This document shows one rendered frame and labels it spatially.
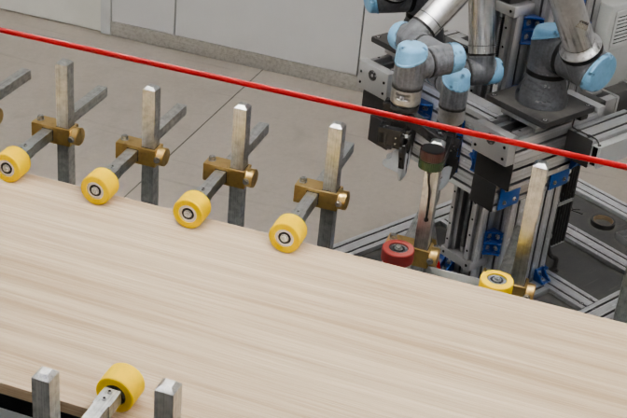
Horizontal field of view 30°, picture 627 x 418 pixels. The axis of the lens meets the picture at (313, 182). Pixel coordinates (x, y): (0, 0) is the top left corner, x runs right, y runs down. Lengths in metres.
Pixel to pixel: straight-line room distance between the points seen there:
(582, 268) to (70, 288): 2.17
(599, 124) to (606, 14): 0.37
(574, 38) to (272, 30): 2.95
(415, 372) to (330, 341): 0.20
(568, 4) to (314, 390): 1.25
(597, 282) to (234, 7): 2.58
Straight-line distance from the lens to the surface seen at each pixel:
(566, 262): 4.29
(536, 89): 3.36
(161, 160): 3.08
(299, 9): 5.82
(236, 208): 3.06
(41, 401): 2.11
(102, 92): 3.42
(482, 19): 3.29
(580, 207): 4.67
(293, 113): 5.57
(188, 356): 2.46
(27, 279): 2.70
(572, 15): 3.11
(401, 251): 2.86
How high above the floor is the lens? 2.40
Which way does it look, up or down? 29 degrees down
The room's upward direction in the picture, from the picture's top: 5 degrees clockwise
